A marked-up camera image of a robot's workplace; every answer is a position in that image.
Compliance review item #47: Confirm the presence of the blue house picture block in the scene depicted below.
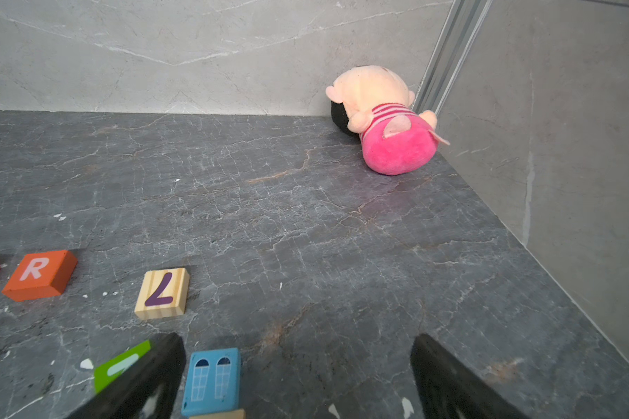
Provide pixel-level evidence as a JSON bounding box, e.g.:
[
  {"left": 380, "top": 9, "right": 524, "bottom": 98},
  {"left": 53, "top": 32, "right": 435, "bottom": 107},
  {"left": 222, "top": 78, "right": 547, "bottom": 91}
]
[{"left": 181, "top": 347, "right": 241, "bottom": 417}]

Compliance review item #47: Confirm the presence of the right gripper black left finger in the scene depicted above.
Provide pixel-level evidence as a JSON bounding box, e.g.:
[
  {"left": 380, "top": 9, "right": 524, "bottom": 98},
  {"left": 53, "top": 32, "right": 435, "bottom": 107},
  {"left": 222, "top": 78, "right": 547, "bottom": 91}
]
[{"left": 68, "top": 333, "right": 186, "bottom": 419}]

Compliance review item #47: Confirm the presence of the wooden Z letter block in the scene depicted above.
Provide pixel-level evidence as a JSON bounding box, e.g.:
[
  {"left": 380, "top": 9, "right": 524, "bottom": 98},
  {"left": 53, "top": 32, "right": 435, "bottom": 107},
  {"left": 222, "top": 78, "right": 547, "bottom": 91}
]
[{"left": 134, "top": 267, "right": 190, "bottom": 321}]

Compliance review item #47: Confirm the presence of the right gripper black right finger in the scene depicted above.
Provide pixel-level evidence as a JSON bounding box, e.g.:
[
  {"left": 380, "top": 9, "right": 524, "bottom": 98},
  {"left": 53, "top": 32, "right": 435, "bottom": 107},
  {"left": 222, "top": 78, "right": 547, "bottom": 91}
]
[{"left": 411, "top": 333, "right": 528, "bottom": 419}]

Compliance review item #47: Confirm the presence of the green right letter block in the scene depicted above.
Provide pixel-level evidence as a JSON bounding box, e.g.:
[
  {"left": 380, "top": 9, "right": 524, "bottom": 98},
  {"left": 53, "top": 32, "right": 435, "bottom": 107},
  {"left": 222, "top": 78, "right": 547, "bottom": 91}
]
[{"left": 94, "top": 340, "right": 151, "bottom": 394}]

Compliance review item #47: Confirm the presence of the pink plush doll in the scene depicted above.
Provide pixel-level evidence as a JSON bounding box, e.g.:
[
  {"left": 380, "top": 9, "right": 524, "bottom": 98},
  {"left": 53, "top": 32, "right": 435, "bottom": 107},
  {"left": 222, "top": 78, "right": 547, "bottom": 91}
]
[{"left": 326, "top": 66, "right": 449, "bottom": 176}]

